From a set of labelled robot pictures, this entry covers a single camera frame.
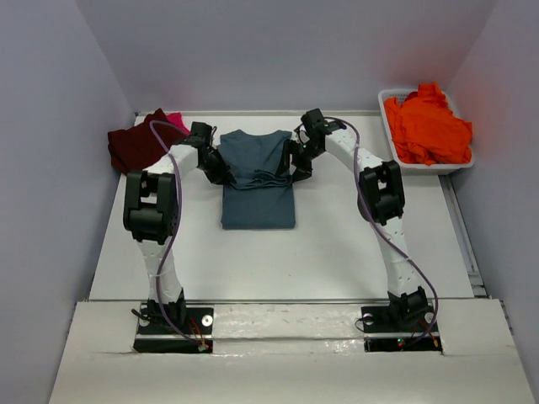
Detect orange t shirt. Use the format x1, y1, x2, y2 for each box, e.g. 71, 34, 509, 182
383, 82, 472, 166

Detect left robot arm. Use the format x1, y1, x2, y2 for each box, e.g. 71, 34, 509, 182
123, 120, 233, 336

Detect teal blue t shirt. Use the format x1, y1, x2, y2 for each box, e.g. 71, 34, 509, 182
218, 130, 296, 231

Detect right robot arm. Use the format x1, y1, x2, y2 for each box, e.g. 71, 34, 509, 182
277, 109, 439, 334

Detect pink folded t shirt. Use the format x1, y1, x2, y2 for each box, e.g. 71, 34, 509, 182
166, 112, 190, 134

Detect purple cable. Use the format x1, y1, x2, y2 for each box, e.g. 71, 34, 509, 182
150, 120, 205, 346
326, 116, 440, 348

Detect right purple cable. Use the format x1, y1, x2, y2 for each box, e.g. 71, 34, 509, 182
326, 116, 440, 348

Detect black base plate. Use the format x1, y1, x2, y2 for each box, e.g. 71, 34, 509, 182
131, 303, 214, 354
355, 306, 443, 353

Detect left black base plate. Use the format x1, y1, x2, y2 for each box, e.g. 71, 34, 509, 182
131, 303, 214, 354

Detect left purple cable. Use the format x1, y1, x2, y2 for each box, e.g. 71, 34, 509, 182
150, 120, 205, 346

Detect white plastic basket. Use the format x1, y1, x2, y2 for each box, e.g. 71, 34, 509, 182
377, 88, 475, 176

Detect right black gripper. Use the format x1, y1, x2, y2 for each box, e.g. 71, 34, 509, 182
275, 138, 324, 184

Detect dark red folded t shirt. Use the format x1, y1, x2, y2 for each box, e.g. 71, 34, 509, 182
108, 109, 189, 174

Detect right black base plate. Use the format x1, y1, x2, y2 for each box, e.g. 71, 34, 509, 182
355, 306, 443, 353

